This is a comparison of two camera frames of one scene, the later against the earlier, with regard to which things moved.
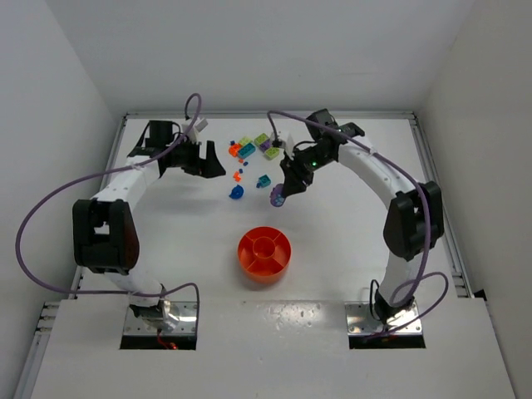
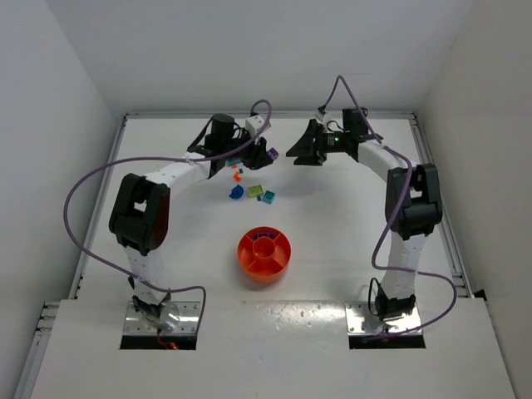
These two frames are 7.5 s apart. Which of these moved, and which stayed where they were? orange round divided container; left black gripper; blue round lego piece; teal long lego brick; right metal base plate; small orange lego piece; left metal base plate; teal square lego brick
Moved: left black gripper; teal square lego brick; teal long lego brick
Stayed: right metal base plate; small orange lego piece; left metal base plate; orange round divided container; blue round lego piece
